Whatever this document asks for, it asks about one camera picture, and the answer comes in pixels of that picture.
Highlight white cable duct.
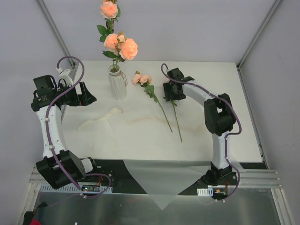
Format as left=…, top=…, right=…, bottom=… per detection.
left=197, top=187, right=213, bottom=197
left=39, top=184, right=113, bottom=194

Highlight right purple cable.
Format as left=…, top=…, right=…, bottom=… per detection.
left=160, top=62, right=243, bottom=203

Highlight pink rose stem top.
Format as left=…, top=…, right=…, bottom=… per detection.
left=97, top=0, right=120, bottom=43

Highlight pink rose stem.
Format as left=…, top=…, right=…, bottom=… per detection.
left=170, top=100, right=183, bottom=143
left=102, top=32, right=138, bottom=73
left=97, top=0, right=120, bottom=43
left=132, top=71, right=173, bottom=132

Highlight right aluminium frame post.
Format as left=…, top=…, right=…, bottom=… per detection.
left=236, top=0, right=284, bottom=71

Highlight cream ribbon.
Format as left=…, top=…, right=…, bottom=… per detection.
left=78, top=106, right=208, bottom=140

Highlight right white cable duct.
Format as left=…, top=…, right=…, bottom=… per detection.
left=197, top=187, right=213, bottom=197

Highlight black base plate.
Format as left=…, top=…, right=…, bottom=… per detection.
left=89, top=158, right=269, bottom=195

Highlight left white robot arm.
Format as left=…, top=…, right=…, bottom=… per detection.
left=31, top=75, right=99, bottom=189

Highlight purple cable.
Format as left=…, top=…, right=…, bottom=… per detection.
left=160, top=62, right=243, bottom=203
left=46, top=56, right=113, bottom=200

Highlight white ribbed ceramic vase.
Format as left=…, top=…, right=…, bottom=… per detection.
left=108, top=65, right=128, bottom=100

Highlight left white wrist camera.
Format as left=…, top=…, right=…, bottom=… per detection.
left=56, top=68, right=73, bottom=86

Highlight white wrapping paper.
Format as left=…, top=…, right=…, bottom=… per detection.
left=92, top=130, right=213, bottom=209

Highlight left white cable duct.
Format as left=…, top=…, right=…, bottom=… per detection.
left=39, top=184, right=113, bottom=194

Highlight left aluminium frame post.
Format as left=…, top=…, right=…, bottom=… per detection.
left=35, top=0, right=71, bottom=56

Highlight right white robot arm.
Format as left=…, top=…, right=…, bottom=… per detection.
left=161, top=68, right=236, bottom=186

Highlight red black object corner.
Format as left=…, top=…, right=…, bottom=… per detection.
left=22, top=202, right=48, bottom=225

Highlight aluminium frame post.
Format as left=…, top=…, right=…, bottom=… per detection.
left=35, top=0, right=71, bottom=56
left=236, top=0, right=284, bottom=71

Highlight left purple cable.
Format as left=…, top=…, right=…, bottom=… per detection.
left=46, top=56, right=113, bottom=200

